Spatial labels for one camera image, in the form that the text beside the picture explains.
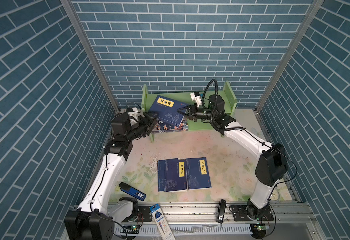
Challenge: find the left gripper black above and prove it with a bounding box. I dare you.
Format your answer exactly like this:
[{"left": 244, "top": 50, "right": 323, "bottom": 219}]
[{"left": 124, "top": 112, "right": 159, "bottom": 143}]

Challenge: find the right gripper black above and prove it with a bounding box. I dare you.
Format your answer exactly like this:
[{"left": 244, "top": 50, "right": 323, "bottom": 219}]
[{"left": 178, "top": 103, "right": 217, "bottom": 123}]

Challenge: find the colourful illustrated book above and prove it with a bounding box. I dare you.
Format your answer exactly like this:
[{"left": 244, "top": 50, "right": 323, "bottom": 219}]
[{"left": 152, "top": 118, "right": 189, "bottom": 134}]

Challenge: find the dark blue book yellow label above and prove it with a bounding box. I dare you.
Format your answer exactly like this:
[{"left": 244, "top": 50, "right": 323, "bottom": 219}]
[{"left": 164, "top": 159, "right": 188, "bottom": 192}]

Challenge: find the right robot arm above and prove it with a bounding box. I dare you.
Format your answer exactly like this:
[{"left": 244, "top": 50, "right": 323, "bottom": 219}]
[{"left": 177, "top": 95, "right": 288, "bottom": 220}]

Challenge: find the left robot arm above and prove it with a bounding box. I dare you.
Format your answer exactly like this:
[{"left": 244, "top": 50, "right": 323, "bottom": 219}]
[{"left": 64, "top": 112, "right": 158, "bottom": 240}]

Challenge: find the blue handheld device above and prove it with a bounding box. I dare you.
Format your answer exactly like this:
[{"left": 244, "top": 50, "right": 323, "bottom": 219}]
[{"left": 119, "top": 182, "right": 146, "bottom": 202}]

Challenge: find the black remote stick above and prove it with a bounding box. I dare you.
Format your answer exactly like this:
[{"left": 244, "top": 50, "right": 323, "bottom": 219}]
[{"left": 216, "top": 200, "right": 227, "bottom": 224}]

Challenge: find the blue white packaged box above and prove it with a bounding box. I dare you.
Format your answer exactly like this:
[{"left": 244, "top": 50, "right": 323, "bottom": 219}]
[{"left": 150, "top": 204, "right": 176, "bottom": 240}]

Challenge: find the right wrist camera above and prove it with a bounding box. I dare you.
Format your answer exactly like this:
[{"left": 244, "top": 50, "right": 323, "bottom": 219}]
[{"left": 190, "top": 92, "right": 202, "bottom": 108}]

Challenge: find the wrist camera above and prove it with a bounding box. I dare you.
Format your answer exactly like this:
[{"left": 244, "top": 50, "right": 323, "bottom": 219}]
[
  {"left": 190, "top": 92, "right": 202, "bottom": 108},
  {"left": 124, "top": 107, "right": 141, "bottom": 119}
]

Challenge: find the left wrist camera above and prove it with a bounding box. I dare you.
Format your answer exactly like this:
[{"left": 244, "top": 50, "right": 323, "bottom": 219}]
[{"left": 124, "top": 107, "right": 141, "bottom": 119}]

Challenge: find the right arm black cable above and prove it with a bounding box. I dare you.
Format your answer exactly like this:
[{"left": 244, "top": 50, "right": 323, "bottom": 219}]
[{"left": 201, "top": 78, "right": 248, "bottom": 133}]

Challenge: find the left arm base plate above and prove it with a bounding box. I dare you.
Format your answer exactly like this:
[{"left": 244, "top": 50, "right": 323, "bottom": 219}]
[{"left": 122, "top": 206, "right": 152, "bottom": 223}]

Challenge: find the aluminium rail frame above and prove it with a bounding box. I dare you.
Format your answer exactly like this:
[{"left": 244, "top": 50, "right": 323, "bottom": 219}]
[{"left": 60, "top": 200, "right": 326, "bottom": 240}]

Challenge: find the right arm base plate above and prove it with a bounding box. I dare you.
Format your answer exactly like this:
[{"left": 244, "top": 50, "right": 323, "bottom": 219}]
[{"left": 229, "top": 204, "right": 275, "bottom": 222}]

